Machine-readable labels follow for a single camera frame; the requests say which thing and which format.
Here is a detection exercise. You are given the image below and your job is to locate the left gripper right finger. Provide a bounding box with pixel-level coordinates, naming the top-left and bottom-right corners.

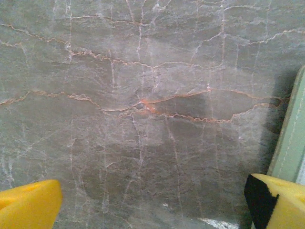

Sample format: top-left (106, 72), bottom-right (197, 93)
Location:
top-left (244, 173), bottom-right (305, 229)

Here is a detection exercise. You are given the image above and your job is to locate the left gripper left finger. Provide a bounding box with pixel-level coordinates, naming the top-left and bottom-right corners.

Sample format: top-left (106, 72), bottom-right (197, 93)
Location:
top-left (0, 179), bottom-right (63, 229)

